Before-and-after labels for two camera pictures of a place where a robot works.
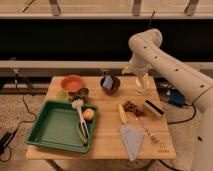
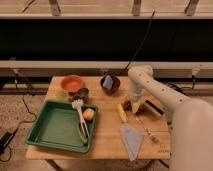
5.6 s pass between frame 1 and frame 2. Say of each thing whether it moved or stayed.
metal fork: stayed
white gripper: moved
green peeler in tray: stayed
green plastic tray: stayed
